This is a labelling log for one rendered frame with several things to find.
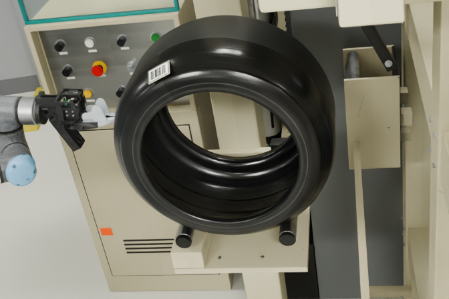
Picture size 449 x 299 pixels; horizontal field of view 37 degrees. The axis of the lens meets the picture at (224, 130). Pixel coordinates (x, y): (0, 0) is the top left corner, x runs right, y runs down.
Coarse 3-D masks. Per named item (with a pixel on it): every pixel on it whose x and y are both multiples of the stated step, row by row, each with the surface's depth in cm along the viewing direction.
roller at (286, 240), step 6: (288, 222) 179; (294, 222) 180; (282, 228) 178; (288, 228) 177; (294, 228) 178; (282, 234) 176; (288, 234) 175; (294, 234) 176; (282, 240) 176; (288, 240) 176; (294, 240) 176
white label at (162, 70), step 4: (168, 60) 155; (164, 64) 155; (168, 64) 154; (156, 68) 156; (160, 68) 155; (164, 68) 154; (168, 68) 154; (148, 72) 157; (152, 72) 156; (156, 72) 155; (160, 72) 155; (164, 72) 154; (168, 72) 153; (148, 76) 156; (152, 76) 155; (156, 76) 155; (160, 76) 154; (148, 80) 156; (152, 80) 155; (156, 80) 154
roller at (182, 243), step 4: (180, 224) 185; (180, 228) 184; (184, 228) 183; (188, 228) 183; (180, 232) 182; (184, 232) 182; (188, 232) 182; (192, 232) 184; (176, 236) 182; (180, 236) 181; (184, 236) 181; (188, 236) 181; (192, 236) 183; (176, 240) 181; (180, 240) 181; (184, 240) 181; (188, 240) 181; (176, 244) 182; (180, 244) 182; (184, 244) 182; (188, 244) 182
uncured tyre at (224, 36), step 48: (192, 48) 155; (240, 48) 154; (288, 48) 162; (144, 96) 158; (288, 96) 153; (144, 144) 189; (192, 144) 197; (288, 144) 191; (144, 192) 173; (192, 192) 192; (240, 192) 195; (288, 192) 168
